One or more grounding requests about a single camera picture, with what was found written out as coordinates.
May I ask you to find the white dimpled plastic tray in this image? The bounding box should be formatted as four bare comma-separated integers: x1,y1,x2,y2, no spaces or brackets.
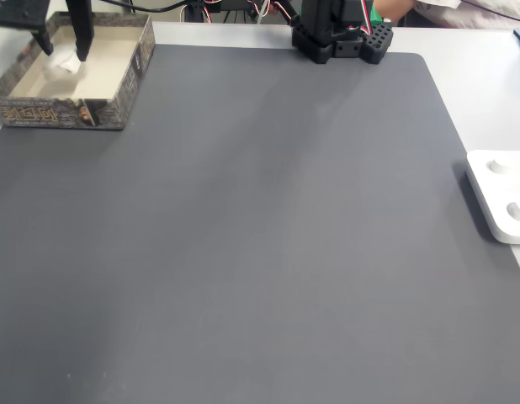
465,149,520,246

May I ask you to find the red white black servo cable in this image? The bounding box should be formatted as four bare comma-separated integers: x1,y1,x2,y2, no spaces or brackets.
358,0,375,35

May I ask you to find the black wrist camera mount plate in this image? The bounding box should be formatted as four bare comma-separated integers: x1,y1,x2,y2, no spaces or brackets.
0,0,50,34

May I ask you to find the stone-pattern cardboard box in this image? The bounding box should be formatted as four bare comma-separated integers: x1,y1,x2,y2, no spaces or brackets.
0,11,156,132

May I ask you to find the dark grey table mat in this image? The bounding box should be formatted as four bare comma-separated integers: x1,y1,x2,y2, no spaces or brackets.
0,44,520,404

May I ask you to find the white block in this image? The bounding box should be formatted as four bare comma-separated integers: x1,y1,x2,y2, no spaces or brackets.
41,44,88,82

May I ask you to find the black camera cable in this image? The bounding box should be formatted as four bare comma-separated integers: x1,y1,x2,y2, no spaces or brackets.
91,0,189,13

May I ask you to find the person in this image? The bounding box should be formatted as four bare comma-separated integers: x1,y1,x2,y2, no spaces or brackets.
371,0,520,29

